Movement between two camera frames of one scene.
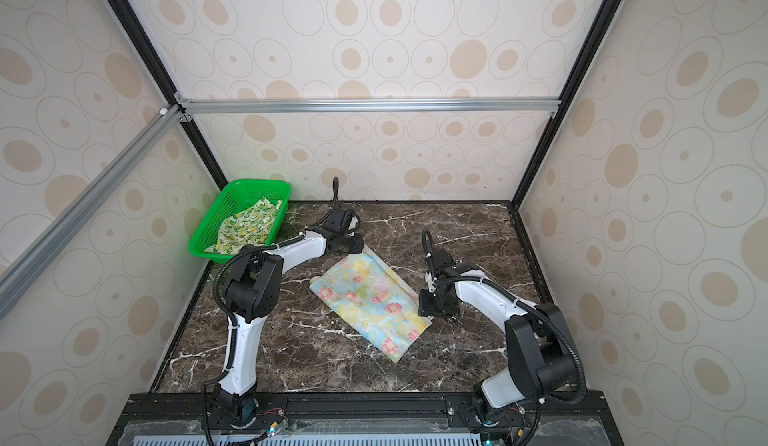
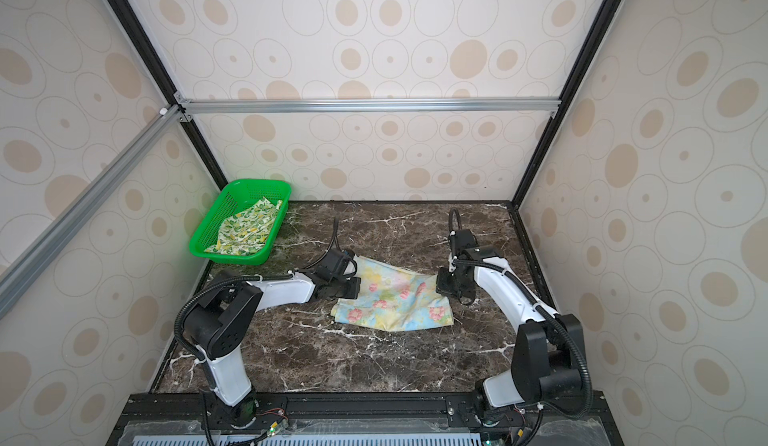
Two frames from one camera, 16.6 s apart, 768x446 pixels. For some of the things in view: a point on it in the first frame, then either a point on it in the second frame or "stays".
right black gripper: [424, 307] -> [442, 285]
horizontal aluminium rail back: [368, 106] stays
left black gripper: [357, 240] -> [355, 284]
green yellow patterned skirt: [244, 227] stays
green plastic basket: [239, 194] stays
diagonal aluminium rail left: [18, 276] stays
